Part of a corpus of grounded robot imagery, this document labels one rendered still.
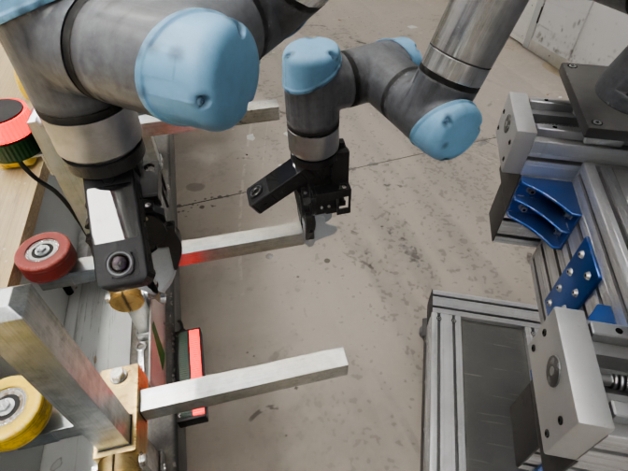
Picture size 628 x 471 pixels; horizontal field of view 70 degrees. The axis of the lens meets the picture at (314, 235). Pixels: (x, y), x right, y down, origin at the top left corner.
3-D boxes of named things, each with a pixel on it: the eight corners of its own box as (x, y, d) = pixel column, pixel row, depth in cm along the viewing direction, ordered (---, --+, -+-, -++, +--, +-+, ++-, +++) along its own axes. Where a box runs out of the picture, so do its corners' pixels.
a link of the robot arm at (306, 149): (292, 142, 61) (281, 111, 66) (294, 169, 64) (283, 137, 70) (345, 134, 62) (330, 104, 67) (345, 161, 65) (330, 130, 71)
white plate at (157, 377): (166, 284, 90) (153, 250, 83) (168, 409, 72) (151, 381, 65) (164, 284, 90) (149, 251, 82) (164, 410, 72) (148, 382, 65)
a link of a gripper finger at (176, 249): (189, 258, 53) (171, 205, 47) (189, 268, 52) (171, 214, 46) (148, 265, 52) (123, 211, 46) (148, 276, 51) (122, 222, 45)
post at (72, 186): (164, 325, 86) (62, 95, 51) (164, 341, 83) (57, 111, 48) (145, 329, 85) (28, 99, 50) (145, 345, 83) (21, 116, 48)
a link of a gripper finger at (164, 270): (184, 259, 59) (167, 208, 52) (186, 294, 55) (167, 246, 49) (160, 263, 59) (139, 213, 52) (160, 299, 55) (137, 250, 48)
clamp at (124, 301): (149, 248, 80) (141, 228, 77) (148, 309, 71) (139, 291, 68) (117, 253, 80) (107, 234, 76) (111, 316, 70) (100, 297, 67)
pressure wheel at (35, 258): (96, 270, 80) (71, 224, 72) (92, 306, 75) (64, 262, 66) (49, 278, 79) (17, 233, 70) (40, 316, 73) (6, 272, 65)
